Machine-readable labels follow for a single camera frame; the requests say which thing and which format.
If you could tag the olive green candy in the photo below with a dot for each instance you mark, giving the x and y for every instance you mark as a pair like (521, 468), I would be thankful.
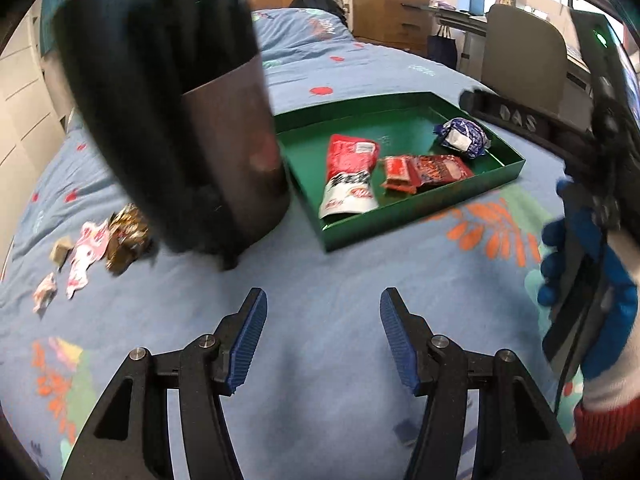
(62, 251)

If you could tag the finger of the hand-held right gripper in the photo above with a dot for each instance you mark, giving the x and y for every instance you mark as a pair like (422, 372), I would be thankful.
(477, 104)

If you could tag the blue and white snack packet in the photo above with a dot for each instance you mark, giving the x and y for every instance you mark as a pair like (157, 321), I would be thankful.
(462, 135)

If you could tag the dark red snack packet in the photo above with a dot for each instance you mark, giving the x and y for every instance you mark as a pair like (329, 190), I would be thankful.
(440, 170)

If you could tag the black electric kettle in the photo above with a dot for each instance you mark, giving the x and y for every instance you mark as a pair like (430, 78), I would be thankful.
(175, 110)

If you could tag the pink cartoon packet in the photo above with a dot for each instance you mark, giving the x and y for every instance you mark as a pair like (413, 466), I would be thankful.
(85, 255)

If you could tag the small red candy packet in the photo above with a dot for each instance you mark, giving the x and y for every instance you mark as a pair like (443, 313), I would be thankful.
(397, 172)

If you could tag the pink and white candy wrapper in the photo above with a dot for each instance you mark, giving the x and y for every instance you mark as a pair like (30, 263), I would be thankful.
(45, 290)

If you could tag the person's right forearm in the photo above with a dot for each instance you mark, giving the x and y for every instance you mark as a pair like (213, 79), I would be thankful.
(610, 430)

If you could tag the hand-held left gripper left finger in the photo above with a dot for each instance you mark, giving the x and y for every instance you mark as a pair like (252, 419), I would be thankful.
(247, 340)

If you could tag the green tray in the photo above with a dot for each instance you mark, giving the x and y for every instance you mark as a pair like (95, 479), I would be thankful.
(350, 120)

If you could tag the black backpack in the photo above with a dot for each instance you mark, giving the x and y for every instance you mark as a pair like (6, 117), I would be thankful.
(320, 2)

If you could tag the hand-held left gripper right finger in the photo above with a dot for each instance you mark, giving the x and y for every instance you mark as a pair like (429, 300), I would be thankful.
(400, 340)

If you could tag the person's right hand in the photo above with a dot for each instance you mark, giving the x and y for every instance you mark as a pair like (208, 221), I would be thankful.
(622, 320)

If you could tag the white wardrobe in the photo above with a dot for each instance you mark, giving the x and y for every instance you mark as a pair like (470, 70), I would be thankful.
(25, 110)

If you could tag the grey office chair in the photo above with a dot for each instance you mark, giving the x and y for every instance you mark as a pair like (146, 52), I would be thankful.
(525, 50)

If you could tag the red and white snack pouch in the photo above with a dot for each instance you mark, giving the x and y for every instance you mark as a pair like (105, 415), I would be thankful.
(350, 170)

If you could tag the dark blue shopping bag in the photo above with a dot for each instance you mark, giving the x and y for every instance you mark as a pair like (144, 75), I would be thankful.
(442, 47)

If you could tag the wooden dresser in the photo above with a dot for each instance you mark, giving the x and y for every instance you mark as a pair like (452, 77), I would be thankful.
(390, 15)

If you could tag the desk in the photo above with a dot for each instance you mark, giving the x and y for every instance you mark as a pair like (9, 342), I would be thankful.
(460, 20)

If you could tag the teal curtain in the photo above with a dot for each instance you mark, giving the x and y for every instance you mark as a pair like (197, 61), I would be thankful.
(47, 25)

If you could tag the brown and gold snack packet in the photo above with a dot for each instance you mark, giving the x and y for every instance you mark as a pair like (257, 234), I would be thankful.
(127, 237)

